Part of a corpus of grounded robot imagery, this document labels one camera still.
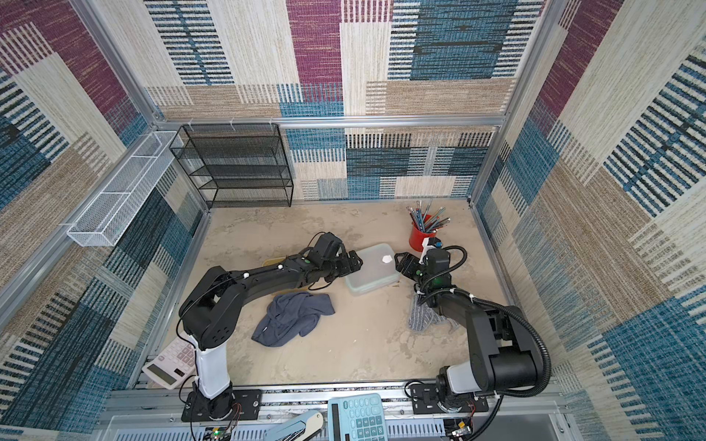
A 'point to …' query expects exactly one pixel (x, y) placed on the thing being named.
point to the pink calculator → (174, 366)
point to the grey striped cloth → (423, 317)
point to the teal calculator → (358, 417)
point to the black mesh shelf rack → (236, 165)
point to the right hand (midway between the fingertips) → (404, 262)
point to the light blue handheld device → (294, 428)
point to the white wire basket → (103, 220)
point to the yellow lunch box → (272, 262)
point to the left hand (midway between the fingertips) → (358, 266)
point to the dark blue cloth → (290, 314)
